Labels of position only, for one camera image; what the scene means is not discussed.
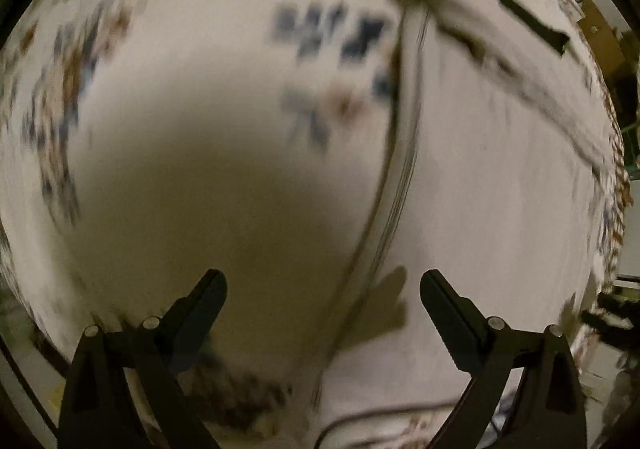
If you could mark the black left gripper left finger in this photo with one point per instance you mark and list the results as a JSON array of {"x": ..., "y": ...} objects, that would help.
[{"x": 98, "y": 410}]

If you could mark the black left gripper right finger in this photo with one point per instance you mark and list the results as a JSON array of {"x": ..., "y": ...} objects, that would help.
[{"x": 549, "y": 407}]

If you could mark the white garment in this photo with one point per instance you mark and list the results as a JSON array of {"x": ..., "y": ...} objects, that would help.
[{"x": 502, "y": 177}]

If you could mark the floral bed blanket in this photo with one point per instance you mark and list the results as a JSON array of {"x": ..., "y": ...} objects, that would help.
[{"x": 144, "y": 142}]

